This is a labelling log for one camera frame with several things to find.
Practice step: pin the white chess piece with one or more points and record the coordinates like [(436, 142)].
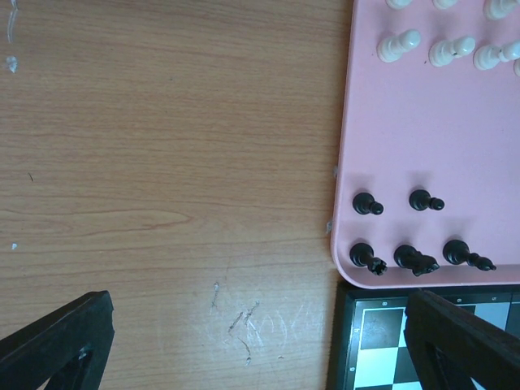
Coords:
[(516, 67), (442, 53), (398, 5), (488, 56), (499, 9), (444, 4), (391, 49)]

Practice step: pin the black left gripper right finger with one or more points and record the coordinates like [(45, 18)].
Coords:
[(452, 348)]

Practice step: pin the pink plastic tray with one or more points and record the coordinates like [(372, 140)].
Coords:
[(451, 130)]

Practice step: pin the black chess piece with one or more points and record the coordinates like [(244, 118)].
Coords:
[(362, 255), (365, 204), (407, 257), (457, 252), (420, 200)]

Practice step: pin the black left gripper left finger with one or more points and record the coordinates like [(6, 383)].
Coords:
[(66, 349)]

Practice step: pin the black white chessboard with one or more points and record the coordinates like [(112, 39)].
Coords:
[(368, 348)]

